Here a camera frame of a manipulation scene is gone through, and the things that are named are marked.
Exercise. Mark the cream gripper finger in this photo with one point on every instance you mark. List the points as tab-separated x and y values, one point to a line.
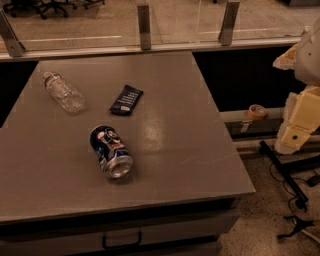
301	118
286	61

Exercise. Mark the blue pepsi can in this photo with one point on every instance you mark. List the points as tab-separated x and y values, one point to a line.
114	159

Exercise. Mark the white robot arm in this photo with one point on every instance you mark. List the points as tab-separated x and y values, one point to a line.
307	63

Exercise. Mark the orange tape roll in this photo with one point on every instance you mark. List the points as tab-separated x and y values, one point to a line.
256	112

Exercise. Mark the black floor stand bar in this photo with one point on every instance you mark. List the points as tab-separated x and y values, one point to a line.
301	197

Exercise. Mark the black clamp on floor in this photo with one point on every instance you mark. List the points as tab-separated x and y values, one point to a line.
299	225

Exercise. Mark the grey cabinet with drawers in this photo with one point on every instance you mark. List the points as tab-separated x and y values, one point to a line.
182	189

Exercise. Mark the dark blue snack packet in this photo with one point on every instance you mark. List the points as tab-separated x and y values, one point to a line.
126	101

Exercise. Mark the clear plastic water bottle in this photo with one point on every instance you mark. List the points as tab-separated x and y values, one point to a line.
67	97

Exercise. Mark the glass barrier panel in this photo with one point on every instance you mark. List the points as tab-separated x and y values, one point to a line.
115	23

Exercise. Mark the black office chair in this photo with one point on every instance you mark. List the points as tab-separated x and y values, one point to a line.
41	7

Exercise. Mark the right metal glass bracket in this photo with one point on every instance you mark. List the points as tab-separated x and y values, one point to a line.
226	33

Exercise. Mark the metal glass bracket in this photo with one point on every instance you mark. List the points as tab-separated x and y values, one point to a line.
144	26
226	33
14	47

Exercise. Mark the middle metal glass bracket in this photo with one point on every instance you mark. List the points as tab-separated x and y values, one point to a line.
144	26

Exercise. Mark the black drawer handle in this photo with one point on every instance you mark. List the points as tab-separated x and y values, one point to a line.
121	240

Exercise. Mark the left metal glass bracket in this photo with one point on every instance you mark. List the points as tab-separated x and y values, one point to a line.
14	47

